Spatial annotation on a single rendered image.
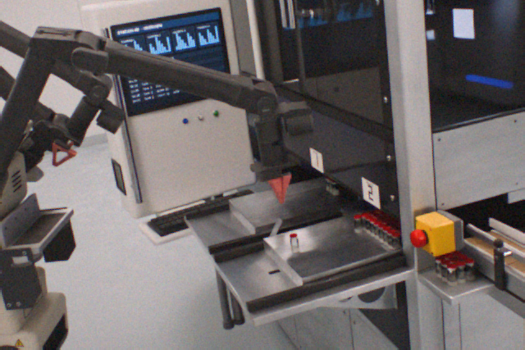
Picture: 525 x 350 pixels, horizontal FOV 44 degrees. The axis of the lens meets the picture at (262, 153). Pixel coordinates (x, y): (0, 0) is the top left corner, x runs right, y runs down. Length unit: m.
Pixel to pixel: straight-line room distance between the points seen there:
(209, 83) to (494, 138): 0.67
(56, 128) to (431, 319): 1.09
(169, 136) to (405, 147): 1.06
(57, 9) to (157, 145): 4.58
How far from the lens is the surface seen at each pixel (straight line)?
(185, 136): 2.31
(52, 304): 1.90
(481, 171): 1.58
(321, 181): 2.13
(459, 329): 1.72
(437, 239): 1.45
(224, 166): 2.40
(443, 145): 1.50
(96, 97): 1.80
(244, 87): 1.34
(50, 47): 1.32
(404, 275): 1.57
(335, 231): 1.80
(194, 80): 1.34
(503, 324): 1.80
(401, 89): 1.42
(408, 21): 1.40
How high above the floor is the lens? 1.63
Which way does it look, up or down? 17 degrees down
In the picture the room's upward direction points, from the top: 8 degrees counter-clockwise
